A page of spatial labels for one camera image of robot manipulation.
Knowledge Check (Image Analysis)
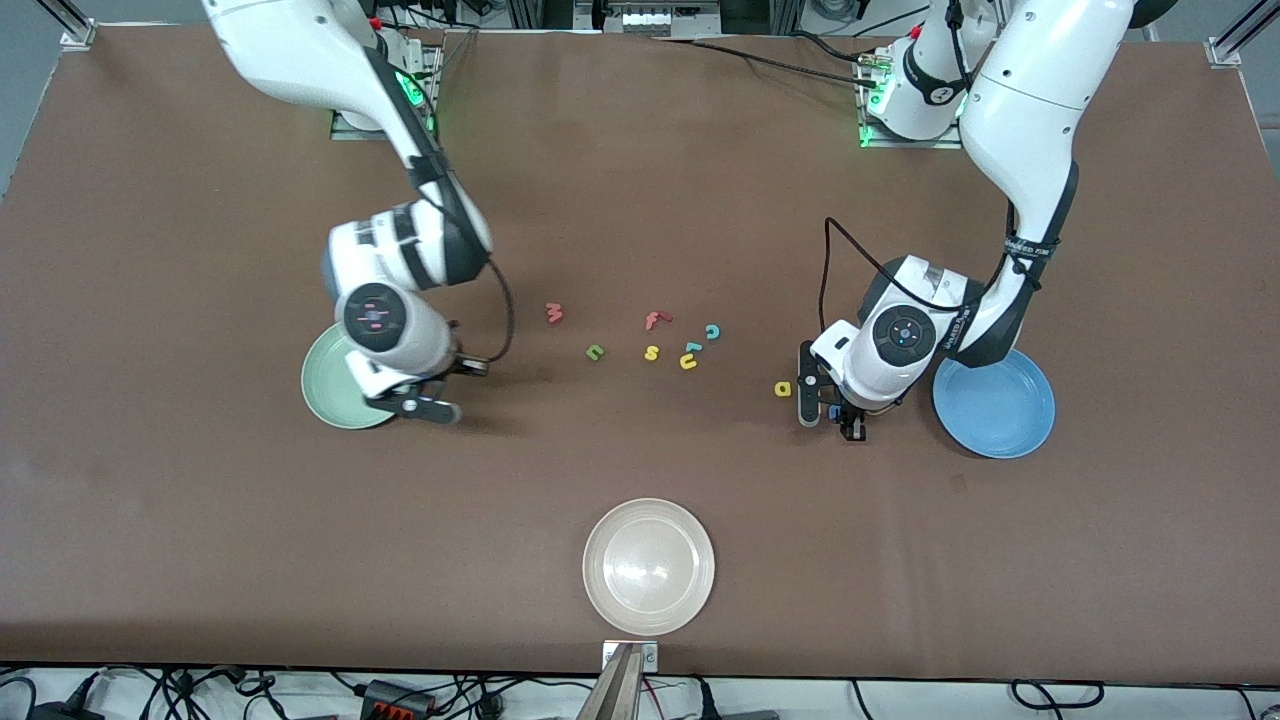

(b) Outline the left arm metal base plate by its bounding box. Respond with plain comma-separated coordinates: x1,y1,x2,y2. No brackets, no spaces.
857,55,966,151

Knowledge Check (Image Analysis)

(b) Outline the aluminium frame corner bracket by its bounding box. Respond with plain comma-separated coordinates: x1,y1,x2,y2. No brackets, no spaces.
40,0,98,49
1205,0,1280,69

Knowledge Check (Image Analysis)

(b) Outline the white device behind table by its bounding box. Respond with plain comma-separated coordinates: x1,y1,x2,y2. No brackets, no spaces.
620,3,721,37

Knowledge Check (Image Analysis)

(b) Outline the green plate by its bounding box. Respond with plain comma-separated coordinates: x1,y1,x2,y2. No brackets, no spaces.
301,322,401,431

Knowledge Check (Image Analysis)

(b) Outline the blue plate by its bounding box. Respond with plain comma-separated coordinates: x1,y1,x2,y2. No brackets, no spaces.
932,347,1057,460

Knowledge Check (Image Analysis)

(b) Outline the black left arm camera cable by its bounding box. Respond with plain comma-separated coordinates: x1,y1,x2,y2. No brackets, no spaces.
820,215,1041,346

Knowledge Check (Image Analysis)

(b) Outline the long black table cable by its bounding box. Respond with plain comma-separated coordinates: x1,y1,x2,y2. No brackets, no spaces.
650,36,881,89

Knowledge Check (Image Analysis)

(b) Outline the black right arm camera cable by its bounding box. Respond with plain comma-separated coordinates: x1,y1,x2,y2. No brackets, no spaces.
405,150,517,377

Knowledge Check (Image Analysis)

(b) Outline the black red power strip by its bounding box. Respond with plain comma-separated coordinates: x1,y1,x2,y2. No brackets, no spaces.
358,679,437,717

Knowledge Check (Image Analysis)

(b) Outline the metal mount bracket plate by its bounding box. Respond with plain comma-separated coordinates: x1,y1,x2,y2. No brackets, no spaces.
602,640,659,673

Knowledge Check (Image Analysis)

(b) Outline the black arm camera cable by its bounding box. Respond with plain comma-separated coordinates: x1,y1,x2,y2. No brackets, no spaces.
405,150,517,377
820,215,1041,346

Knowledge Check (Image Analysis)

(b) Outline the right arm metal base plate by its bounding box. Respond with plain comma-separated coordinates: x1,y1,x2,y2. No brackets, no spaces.
330,40,442,142

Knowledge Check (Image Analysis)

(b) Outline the aluminium camera mount bar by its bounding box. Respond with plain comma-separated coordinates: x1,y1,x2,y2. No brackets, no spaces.
577,645,646,720

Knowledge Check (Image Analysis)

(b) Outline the short black table cable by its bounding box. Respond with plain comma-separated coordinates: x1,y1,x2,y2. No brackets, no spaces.
788,30,873,65

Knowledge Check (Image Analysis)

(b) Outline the beige plate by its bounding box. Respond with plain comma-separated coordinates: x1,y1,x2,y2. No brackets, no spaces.
582,498,717,637

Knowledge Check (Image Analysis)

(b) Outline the black looped floor cable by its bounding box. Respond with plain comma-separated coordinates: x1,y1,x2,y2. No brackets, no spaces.
1010,680,1106,712

